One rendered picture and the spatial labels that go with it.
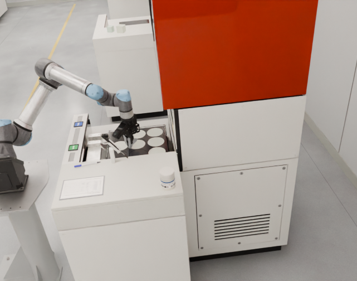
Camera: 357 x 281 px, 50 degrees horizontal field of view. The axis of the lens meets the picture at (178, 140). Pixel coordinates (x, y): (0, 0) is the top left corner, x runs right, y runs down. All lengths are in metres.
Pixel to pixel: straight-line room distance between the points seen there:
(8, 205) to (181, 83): 1.12
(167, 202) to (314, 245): 1.40
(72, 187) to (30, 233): 0.64
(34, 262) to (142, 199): 1.09
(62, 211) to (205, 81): 0.92
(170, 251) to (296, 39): 1.24
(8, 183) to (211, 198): 1.15
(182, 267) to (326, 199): 1.53
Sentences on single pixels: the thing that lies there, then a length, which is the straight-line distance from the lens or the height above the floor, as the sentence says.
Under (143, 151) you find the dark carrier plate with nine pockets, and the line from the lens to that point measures 2.23.
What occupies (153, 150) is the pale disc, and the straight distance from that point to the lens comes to 2.23.
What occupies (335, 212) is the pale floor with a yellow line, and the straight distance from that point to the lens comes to 3.23.
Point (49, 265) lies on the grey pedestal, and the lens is 2.76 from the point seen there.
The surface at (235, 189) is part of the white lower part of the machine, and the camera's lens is 2.33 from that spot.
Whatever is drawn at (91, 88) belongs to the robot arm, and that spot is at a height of 1.34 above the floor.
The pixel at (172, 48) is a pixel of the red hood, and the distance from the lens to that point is 1.83.
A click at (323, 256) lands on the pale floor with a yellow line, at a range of 2.91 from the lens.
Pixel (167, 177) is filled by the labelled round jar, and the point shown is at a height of 1.05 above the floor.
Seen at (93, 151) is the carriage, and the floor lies 0.88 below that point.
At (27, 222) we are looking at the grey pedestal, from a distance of 2.47.
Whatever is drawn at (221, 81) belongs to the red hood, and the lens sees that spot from 1.93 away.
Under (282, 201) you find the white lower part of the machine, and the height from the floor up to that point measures 0.49.
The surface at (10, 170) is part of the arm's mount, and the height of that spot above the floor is 0.96.
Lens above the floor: 2.17
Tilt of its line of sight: 34 degrees down
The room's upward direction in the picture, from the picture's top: 5 degrees counter-clockwise
